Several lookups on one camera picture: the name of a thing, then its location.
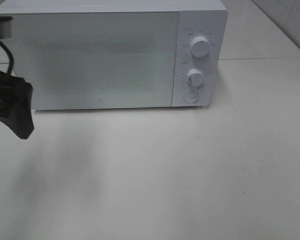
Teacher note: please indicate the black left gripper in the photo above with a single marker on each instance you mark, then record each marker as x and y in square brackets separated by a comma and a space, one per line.
[15, 104]

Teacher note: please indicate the white microwave door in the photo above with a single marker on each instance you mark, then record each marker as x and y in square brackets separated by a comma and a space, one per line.
[97, 60]

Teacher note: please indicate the round microwave door-release button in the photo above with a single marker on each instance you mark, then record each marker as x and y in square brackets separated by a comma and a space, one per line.
[191, 97]

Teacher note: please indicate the white microwave knob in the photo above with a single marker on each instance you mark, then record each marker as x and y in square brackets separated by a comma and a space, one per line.
[200, 46]
[195, 77]

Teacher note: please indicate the white microwave oven body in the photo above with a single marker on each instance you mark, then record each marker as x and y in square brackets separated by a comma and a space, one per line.
[195, 17]

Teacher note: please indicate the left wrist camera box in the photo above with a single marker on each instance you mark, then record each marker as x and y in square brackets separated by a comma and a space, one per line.
[5, 27]

